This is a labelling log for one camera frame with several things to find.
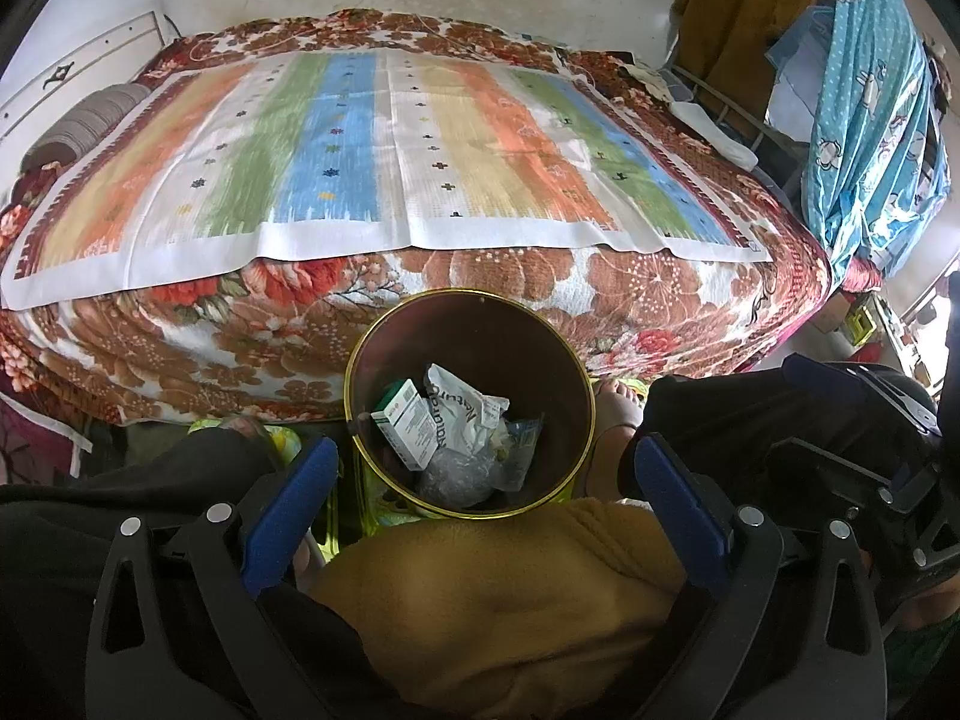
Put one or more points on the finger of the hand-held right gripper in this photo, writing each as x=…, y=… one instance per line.
x=810, y=371
x=840, y=469

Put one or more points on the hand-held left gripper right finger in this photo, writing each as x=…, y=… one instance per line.
x=679, y=517

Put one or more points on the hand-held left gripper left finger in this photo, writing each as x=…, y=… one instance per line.
x=289, y=517

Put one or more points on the green and white box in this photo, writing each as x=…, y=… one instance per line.
x=409, y=420

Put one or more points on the blue and white packet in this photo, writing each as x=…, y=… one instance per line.
x=525, y=442

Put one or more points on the clear plastic bag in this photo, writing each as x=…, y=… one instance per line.
x=457, y=480

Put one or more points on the white printed bag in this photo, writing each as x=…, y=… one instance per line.
x=457, y=412

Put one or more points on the brown gold-rimmed trash bin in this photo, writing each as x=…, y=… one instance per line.
x=420, y=345

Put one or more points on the person's right forearm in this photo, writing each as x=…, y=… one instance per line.
x=926, y=645

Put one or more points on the small green box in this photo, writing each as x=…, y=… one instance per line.
x=859, y=324

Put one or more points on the person's right leg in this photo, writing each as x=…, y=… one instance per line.
x=712, y=420

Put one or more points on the person's leg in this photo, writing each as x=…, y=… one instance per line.
x=712, y=420
x=60, y=525

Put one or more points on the person's right foot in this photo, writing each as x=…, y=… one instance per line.
x=615, y=420

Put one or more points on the mustard yellow garment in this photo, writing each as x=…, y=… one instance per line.
x=487, y=615

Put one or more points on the person's left leg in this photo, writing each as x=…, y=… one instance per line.
x=60, y=525

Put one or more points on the blue printed hanging cloth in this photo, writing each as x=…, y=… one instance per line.
x=870, y=127

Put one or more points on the white cloth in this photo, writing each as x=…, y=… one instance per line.
x=712, y=131

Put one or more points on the maroon printed cloth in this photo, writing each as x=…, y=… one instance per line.
x=30, y=435

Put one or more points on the metal rack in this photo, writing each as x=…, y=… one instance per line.
x=720, y=101

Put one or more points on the floral brown blanket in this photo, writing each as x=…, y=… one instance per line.
x=487, y=292

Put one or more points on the pale blue cloth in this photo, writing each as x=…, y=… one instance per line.
x=795, y=67

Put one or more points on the brown hanging garment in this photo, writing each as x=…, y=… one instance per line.
x=742, y=15

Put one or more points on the striped colourful mat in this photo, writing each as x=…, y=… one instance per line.
x=450, y=165

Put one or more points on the grey ribbed pillow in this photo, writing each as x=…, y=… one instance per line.
x=82, y=124

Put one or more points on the white headboard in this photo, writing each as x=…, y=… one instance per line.
x=75, y=67

